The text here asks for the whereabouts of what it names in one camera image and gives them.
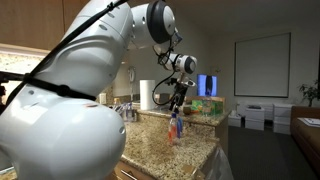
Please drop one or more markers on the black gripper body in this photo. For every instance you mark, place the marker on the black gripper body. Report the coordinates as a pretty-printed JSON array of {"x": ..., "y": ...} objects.
[{"x": 181, "y": 94}]

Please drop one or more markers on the clear blue-capped water bottle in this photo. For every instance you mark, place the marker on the clear blue-capped water bottle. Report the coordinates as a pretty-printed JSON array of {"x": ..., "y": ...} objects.
[
  {"x": 207, "y": 105},
  {"x": 180, "y": 126},
  {"x": 172, "y": 131}
]

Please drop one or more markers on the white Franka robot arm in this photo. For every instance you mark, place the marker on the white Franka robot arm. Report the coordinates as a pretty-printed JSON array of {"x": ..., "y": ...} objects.
[{"x": 66, "y": 133}]

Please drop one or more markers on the clear plastic bag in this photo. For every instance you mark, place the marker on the clear plastic bag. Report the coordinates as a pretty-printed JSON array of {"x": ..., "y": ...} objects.
[{"x": 220, "y": 166}]

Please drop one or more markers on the dark item in plastic wrap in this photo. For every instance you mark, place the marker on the dark item in plastic wrap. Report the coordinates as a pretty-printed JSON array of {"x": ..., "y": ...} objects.
[{"x": 163, "y": 107}]

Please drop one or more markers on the small brown round object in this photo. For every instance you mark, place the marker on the small brown round object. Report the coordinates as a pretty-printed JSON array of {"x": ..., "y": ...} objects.
[{"x": 187, "y": 110}]

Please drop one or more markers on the green tissue box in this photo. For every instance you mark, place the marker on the green tissue box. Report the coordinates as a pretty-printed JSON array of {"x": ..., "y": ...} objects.
[{"x": 198, "y": 107}]

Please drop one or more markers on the blue picture panel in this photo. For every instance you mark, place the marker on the blue picture panel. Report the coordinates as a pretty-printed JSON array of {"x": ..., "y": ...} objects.
[{"x": 201, "y": 85}]

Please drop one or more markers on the white paper towel roll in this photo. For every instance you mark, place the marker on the white paper towel roll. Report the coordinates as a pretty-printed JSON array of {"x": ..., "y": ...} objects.
[{"x": 147, "y": 95}]

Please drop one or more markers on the wooden board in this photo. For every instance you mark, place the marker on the wooden board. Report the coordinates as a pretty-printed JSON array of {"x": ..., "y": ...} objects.
[{"x": 216, "y": 98}]

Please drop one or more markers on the plastic wrapped bottle pack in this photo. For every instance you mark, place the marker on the plastic wrapped bottle pack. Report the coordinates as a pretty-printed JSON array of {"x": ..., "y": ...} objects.
[{"x": 125, "y": 112}]

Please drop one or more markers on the wooden cabinet front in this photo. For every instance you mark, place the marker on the wooden cabinet front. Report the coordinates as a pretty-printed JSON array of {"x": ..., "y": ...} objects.
[{"x": 133, "y": 171}]

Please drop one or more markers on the white drawer unit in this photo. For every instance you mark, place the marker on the white drawer unit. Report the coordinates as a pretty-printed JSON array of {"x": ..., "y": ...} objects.
[
  {"x": 283, "y": 118},
  {"x": 255, "y": 117}
]

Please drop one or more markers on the white projector screen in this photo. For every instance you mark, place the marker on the white projector screen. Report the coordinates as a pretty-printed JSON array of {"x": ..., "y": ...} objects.
[{"x": 263, "y": 63}]

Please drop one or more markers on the green potted plant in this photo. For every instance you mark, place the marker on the green potted plant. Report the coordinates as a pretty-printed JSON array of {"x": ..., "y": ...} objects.
[{"x": 310, "y": 93}]

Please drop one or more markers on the white paper sheet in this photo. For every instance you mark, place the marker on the white paper sheet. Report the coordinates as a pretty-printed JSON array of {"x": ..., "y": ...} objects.
[{"x": 310, "y": 121}]

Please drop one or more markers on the brown couch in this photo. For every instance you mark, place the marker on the brown couch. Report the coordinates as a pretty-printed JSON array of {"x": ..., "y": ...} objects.
[{"x": 306, "y": 143}]

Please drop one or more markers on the white wall phone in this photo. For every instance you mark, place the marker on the white wall phone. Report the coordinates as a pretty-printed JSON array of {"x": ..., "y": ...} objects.
[{"x": 132, "y": 74}]

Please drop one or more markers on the white wall outlet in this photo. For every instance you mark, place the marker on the white wall outlet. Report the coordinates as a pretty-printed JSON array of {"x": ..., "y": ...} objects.
[{"x": 102, "y": 98}]

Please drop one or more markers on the wooden wall cabinets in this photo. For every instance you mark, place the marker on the wooden wall cabinets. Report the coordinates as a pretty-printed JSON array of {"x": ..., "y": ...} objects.
[{"x": 30, "y": 23}]

